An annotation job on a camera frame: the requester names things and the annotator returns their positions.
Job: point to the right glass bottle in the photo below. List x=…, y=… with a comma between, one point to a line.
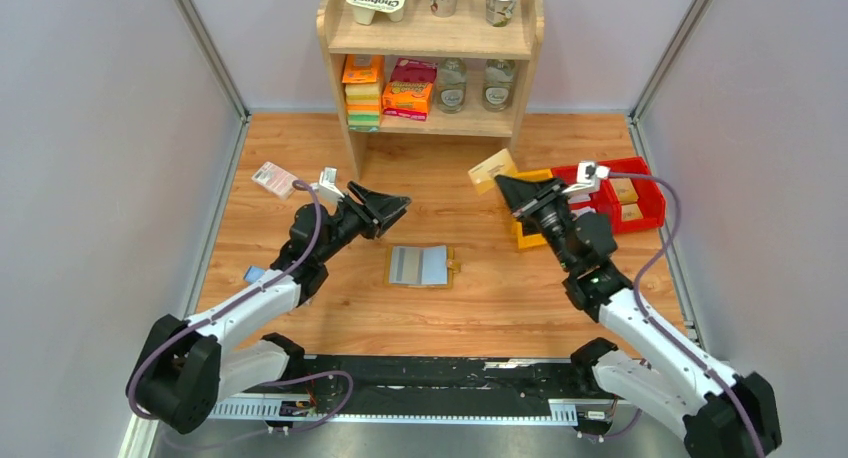
x=498, y=83

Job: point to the left glass bottle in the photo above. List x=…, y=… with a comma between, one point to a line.
x=451, y=85

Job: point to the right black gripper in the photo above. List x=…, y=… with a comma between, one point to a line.
x=538, y=203

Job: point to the glass bottle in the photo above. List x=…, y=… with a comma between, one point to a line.
x=451, y=85
x=498, y=83

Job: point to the pink white card pack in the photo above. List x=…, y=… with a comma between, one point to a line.
x=275, y=179

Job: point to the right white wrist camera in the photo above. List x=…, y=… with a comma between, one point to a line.
x=588, y=179

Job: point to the blue small box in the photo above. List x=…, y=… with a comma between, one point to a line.
x=254, y=274

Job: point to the yellow plastic bin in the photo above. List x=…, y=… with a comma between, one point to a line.
x=527, y=237

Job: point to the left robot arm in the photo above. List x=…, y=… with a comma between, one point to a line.
x=225, y=329

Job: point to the stack of coloured sponges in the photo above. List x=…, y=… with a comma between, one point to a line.
x=363, y=82

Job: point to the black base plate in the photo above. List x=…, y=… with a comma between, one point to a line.
x=448, y=387

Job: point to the orange pink snack box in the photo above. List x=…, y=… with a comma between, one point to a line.
x=408, y=93

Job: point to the aluminium rail frame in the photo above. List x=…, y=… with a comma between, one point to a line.
x=278, y=409

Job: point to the right red plastic bin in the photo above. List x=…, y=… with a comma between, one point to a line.
x=652, y=204

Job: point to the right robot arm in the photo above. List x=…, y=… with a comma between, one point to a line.
x=713, y=409

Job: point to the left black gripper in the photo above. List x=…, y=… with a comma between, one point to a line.
x=365, y=208

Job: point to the wooden shelf unit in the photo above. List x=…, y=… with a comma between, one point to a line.
x=422, y=35

